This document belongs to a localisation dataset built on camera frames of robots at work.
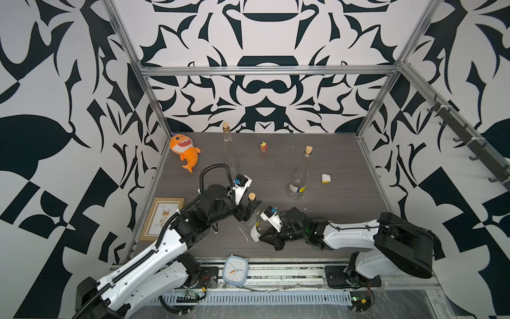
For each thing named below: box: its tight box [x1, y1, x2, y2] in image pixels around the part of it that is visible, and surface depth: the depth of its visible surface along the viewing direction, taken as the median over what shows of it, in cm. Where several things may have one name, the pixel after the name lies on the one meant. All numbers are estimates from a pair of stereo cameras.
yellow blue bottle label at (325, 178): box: [321, 173, 332, 184], surface depth 101 cm
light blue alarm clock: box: [222, 254, 250, 287], surface depth 75 cm
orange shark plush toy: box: [169, 132, 202, 174], surface depth 107 cm
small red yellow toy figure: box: [260, 140, 269, 153], surface depth 110 cm
